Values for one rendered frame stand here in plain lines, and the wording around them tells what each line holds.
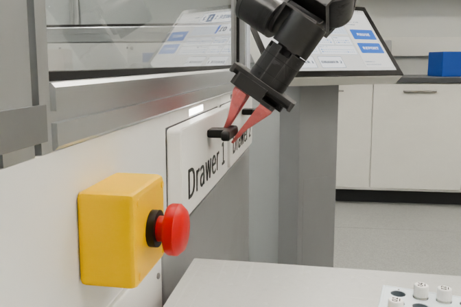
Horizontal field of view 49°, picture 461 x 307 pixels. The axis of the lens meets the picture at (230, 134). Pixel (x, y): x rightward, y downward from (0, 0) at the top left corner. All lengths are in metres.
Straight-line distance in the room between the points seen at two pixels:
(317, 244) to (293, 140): 0.37
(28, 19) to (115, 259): 0.17
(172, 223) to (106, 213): 0.05
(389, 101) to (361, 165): 0.49
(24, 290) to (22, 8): 0.17
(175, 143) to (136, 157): 0.09
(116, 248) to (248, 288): 0.23
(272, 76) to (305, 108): 0.97
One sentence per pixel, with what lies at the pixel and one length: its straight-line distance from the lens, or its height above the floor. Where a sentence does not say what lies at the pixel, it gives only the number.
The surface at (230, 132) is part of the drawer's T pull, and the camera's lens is 0.69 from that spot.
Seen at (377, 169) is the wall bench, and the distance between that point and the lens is 3.75.
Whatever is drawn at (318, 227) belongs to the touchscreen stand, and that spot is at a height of 0.44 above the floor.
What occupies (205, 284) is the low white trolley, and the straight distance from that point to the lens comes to 0.59.
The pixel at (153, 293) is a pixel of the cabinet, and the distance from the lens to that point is 0.58.
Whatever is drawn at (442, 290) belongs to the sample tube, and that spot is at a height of 0.81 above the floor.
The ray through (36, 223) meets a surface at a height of 0.90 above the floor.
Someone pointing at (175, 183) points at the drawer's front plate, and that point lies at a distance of 0.59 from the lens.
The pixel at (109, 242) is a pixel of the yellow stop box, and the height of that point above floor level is 0.88.
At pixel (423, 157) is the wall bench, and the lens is 3.79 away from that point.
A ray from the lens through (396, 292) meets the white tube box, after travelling 0.51.
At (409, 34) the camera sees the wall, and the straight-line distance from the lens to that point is 4.43.
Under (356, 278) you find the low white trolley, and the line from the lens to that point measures 0.62.
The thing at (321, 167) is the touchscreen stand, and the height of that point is 0.65.
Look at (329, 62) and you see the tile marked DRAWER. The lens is 1.62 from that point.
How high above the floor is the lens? 1.00
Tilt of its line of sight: 8 degrees down
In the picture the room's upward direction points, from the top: straight up
